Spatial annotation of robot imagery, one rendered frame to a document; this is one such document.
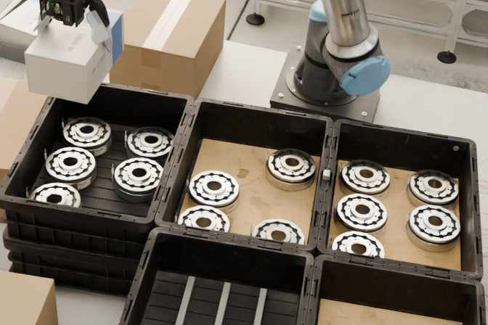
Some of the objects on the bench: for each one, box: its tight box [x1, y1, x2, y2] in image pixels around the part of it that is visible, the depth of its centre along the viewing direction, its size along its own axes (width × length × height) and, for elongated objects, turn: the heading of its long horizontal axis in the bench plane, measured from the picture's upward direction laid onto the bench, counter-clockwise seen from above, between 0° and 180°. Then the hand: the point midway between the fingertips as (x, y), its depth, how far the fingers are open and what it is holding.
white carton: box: [0, 0, 44, 49], centre depth 245 cm, size 20×12×9 cm, turn 150°
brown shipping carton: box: [109, 0, 227, 101], centre depth 237 cm, size 30×22×16 cm
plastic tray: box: [0, 0, 39, 65], centre depth 248 cm, size 27×20×5 cm
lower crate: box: [2, 235, 139, 298], centre depth 193 cm, size 40×30×12 cm
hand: (76, 42), depth 177 cm, fingers closed on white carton, 13 cm apart
